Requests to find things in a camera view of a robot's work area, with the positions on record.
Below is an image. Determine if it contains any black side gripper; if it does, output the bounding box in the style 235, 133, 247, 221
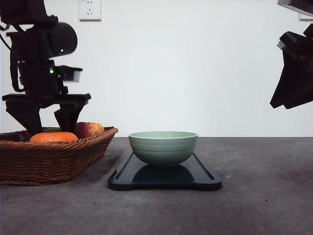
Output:
2, 59, 91, 136
270, 23, 313, 110

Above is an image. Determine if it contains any light green bowl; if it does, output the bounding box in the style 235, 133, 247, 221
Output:
129, 131, 198, 168

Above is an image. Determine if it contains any black side robot arm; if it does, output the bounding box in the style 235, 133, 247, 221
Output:
0, 0, 91, 135

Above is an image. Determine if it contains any brown wicker basket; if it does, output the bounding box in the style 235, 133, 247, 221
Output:
0, 126, 118, 186

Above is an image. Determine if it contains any dark green avocado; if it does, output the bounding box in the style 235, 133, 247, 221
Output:
42, 127, 61, 133

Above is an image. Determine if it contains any orange tangerine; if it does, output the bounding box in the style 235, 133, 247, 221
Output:
29, 132, 78, 142

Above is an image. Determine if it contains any red yellow apple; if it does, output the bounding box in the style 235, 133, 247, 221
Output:
76, 122, 105, 139

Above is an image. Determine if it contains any dark purple eggplant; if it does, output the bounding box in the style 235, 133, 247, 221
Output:
0, 133, 32, 141

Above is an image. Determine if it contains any dark rectangular tray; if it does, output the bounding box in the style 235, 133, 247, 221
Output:
108, 152, 223, 191

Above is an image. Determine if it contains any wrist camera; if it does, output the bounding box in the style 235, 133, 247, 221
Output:
54, 65, 83, 82
277, 0, 313, 16

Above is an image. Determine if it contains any black cable left side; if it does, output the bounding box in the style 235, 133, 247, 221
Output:
0, 32, 25, 91

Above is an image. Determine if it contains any white wall socket right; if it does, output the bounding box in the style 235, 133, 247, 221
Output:
299, 13, 313, 22

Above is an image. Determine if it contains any white wall socket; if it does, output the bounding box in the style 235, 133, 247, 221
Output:
78, 0, 102, 23
299, 13, 313, 22

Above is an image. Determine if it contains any white wall socket left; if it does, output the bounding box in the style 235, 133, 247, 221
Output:
78, 0, 102, 23

